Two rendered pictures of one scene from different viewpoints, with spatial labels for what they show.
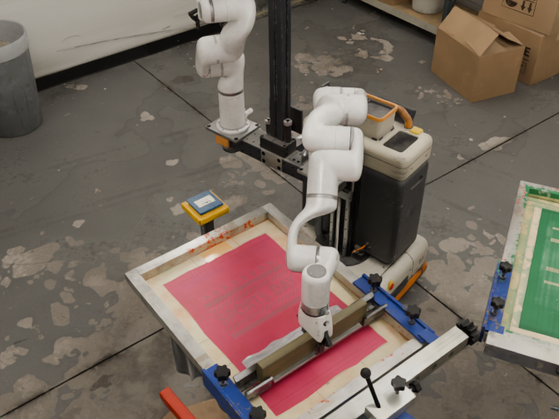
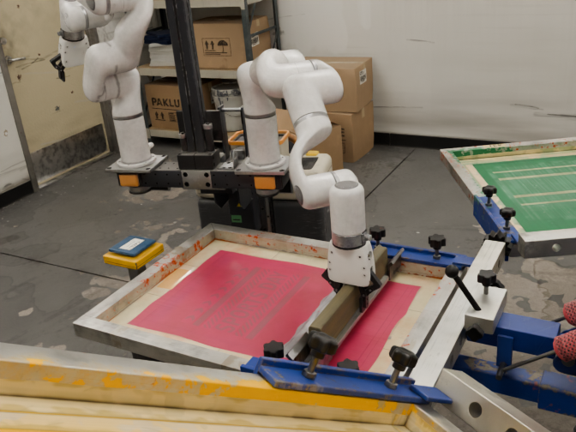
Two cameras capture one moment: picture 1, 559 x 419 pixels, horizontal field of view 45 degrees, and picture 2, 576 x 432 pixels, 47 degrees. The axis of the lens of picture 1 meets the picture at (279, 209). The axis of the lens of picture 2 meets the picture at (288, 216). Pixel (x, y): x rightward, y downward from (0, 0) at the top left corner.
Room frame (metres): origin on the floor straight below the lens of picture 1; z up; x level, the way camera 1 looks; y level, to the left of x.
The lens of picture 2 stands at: (0.06, 0.52, 1.83)
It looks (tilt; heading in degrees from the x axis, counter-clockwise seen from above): 24 degrees down; 338
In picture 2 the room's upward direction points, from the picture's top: 5 degrees counter-clockwise
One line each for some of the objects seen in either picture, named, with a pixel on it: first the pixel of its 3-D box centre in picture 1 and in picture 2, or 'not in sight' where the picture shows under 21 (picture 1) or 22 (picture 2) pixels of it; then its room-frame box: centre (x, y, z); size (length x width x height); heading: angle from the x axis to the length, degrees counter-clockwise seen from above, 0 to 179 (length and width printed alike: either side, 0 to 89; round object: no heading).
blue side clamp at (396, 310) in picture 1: (391, 312); (406, 261); (1.36, -0.34, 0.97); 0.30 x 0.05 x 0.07; 37
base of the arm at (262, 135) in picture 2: not in sight; (264, 137); (1.88, -0.18, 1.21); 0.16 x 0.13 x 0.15; 141
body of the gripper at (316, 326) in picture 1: (314, 317); (350, 259); (1.22, -0.09, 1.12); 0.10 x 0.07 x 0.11; 37
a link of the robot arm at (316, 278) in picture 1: (320, 274); (345, 199); (1.25, -0.11, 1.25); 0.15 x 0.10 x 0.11; 174
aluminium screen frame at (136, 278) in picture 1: (270, 308); (276, 298); (1.38, 0.03, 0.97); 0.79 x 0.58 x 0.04; 37
